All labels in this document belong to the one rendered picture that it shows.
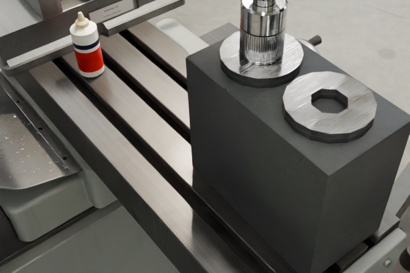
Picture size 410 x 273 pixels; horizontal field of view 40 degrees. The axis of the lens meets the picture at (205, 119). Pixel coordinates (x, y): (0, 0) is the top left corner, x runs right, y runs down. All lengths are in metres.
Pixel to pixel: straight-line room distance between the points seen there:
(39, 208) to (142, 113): 0.22
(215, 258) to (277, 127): 0.20
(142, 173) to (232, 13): 2.01
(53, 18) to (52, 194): 0.28
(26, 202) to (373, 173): 0.53
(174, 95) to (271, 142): 0.33
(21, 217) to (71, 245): 0.13
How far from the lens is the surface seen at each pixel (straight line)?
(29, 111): 0.99
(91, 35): 0.87
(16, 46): 0.95
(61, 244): 0.99
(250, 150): 0.60
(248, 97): 0.58
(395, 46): 2.61
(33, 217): 0.93
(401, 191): 1.48
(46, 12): 0.94
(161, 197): 0.73
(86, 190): 0.94
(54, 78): 0.93
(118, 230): 1.05
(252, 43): 0.58
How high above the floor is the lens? 1.51
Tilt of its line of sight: 44 degrees down
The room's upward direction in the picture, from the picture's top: 2 degrees counter-clockwise
